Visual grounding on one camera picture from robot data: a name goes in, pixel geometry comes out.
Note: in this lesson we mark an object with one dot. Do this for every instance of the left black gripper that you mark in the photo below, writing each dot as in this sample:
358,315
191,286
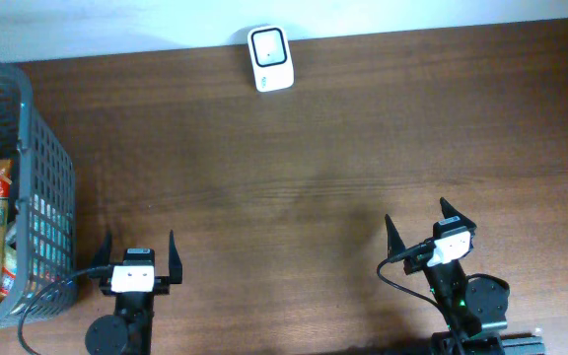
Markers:
161,284

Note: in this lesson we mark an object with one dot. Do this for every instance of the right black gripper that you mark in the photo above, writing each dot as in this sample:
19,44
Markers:
416,265

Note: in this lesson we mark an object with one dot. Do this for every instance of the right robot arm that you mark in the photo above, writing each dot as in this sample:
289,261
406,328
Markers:
471,305

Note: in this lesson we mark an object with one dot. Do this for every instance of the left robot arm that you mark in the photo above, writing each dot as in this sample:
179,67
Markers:
128,330

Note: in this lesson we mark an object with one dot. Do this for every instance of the white barcode scanner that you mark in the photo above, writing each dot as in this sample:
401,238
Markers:
271,59

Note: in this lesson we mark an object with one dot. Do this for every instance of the grey plastic mesh basket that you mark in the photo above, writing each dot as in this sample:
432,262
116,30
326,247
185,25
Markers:
42,204

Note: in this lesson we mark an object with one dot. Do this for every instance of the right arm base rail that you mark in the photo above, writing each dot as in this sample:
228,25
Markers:
494,344

